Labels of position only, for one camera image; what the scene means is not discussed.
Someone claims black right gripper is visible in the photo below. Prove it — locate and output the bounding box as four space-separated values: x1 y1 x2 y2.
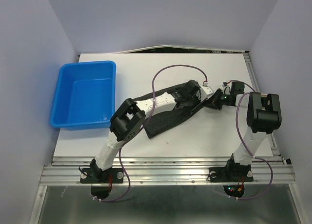
202 88 230 110

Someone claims black dotted skirt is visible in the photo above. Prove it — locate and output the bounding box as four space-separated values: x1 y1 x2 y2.
134 80 207 139

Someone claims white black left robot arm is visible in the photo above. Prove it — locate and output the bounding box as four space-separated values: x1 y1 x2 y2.
88 80 209 182

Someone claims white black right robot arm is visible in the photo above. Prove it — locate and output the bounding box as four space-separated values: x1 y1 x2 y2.
204 80 282 180

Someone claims blue plastic bin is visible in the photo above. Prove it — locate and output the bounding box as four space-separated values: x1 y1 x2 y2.
50 60 117 130

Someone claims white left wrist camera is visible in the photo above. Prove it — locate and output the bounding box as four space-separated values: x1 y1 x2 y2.
199 81 215 102

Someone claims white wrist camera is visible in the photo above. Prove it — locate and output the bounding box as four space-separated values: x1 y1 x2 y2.
222 81 231 95
199 81 215 102

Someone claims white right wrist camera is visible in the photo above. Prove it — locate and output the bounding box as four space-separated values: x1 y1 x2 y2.
222 81 231 95

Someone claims right side aluminium rail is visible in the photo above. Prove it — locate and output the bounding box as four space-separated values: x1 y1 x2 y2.
243 51 286 164

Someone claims aluminium table edge rail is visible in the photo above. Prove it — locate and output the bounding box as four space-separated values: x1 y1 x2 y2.
39 155 296 186

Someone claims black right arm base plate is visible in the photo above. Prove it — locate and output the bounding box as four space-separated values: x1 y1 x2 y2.
207 167 254 183

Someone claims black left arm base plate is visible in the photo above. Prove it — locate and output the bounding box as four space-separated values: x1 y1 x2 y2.
79 168 124 184

